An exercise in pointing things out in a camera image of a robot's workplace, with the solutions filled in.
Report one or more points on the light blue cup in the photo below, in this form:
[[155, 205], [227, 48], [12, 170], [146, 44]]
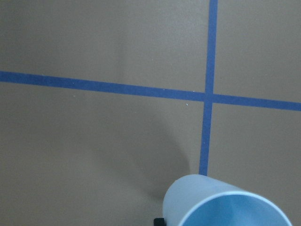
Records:
[[197, 200]]

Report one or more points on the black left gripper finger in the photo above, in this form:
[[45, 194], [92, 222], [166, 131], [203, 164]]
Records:
[[159, 222]]

